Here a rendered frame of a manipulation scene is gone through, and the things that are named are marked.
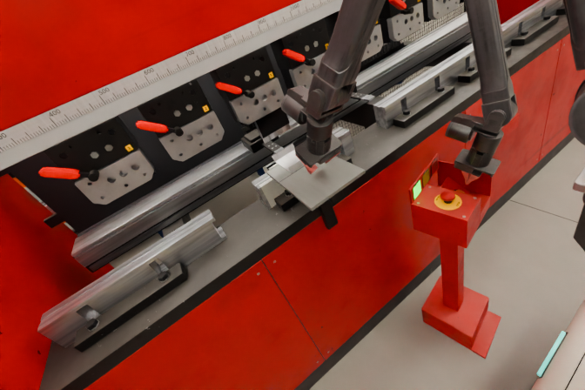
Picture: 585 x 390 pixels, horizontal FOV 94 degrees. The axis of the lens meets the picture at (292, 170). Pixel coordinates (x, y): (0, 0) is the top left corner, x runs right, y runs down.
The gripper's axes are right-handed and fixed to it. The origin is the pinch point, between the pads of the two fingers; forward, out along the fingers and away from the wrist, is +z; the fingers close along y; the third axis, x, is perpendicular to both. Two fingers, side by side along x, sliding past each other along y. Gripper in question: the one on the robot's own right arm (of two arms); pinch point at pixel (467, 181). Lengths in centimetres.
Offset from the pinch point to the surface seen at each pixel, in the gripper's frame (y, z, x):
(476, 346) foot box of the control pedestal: -29, 72, 14
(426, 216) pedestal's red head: 5.0, 4.9, 15.7
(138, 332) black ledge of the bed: 44, 2, 92
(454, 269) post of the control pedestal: -8.6, 35.0, 8.9
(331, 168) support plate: 29.0, -15.1, 30.7
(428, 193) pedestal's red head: 7.7, 2.1, 9.3
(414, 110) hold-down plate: 27.6, -5.2, -20.1
